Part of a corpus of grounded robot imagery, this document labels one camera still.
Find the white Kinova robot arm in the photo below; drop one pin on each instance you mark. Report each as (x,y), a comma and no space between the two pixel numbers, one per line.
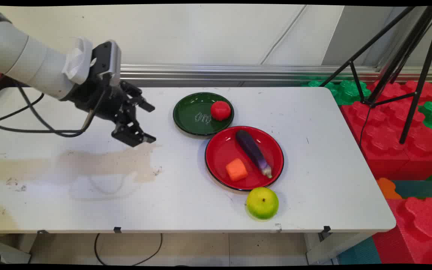
(24,60)

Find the teal foam mat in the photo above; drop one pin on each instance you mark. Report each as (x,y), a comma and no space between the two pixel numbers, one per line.
(420,188)

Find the orange foam piece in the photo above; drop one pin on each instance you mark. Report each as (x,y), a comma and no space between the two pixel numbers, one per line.
(387,188)

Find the black table edge clip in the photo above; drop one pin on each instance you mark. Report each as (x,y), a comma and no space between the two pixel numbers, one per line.
(326,229)
(42,232)
(117,229)

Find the aluminium wall rail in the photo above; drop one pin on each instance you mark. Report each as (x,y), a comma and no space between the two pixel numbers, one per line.
(238,73)

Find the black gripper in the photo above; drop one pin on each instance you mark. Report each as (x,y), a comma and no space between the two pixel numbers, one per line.
(99,98)

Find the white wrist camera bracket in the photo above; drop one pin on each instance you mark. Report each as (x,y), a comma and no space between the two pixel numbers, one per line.
(76,60)

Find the black tripod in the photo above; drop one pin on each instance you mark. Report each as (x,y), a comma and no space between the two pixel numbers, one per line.
(414,56)

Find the dark green plate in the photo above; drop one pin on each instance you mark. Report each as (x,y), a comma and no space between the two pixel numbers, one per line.
(195,116)

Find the large red foam block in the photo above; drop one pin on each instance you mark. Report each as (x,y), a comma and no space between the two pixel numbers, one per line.
(388,131)

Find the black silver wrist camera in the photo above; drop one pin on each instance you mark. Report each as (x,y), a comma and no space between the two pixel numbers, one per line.
(110,60)

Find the green toy apple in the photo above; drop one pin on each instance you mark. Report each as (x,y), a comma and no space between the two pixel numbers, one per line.
(262,203)

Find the white table leg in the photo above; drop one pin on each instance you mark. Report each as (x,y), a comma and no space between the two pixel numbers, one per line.
(332,247)

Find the teal foam floor tile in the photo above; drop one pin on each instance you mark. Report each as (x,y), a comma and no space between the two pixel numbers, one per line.
(358,253)

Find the purple toy eggplant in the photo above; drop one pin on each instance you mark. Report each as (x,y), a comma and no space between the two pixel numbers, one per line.
(252,150)

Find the orange toy carrot chunk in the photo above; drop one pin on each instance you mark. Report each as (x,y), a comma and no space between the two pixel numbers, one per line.
(236,170)

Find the red toy tomato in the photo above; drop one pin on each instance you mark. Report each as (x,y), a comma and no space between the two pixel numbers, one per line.
(220,110)

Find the red plate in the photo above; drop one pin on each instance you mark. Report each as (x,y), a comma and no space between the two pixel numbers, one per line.
(223,150)

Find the grey table leg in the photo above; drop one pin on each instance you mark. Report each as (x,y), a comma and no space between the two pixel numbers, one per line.
(6,251)

